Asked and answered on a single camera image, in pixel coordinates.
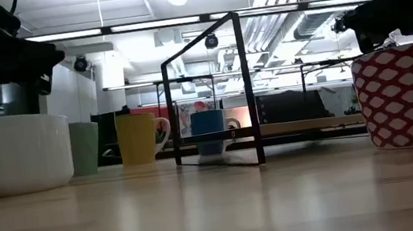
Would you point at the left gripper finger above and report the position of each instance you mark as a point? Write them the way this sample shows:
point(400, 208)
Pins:
point(45, 83)
point(36, 58)

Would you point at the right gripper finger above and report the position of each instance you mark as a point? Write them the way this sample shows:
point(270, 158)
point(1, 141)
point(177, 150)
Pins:
point(375, 17)
point(367, 43)

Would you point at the red white patterned mug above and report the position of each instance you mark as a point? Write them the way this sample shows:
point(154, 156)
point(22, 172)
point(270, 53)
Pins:
point(398, 96)

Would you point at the large white mug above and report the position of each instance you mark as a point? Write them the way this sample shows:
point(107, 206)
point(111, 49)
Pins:
point(21, 153)

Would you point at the green mug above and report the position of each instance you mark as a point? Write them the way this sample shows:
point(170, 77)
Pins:
point(85, 148)

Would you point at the yellow mug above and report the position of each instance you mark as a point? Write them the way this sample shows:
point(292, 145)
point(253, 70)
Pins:
point(137, 139)

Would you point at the blue mug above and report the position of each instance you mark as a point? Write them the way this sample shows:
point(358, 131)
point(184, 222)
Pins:
point(207, 122)

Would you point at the black ceiling spotlight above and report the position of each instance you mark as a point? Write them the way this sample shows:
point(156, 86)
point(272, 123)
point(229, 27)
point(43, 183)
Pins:
point(211, 41)
point(339, 25)
point(80, 63)

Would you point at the black rack wooden shelf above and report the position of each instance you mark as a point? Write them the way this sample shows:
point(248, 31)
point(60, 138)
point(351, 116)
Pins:
point(247, 85)

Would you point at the black table frame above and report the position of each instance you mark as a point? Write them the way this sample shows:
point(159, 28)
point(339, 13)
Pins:
point(314, 134)

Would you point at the black rail light strips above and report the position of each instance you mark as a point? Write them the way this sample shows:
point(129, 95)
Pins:
point(153, 24)

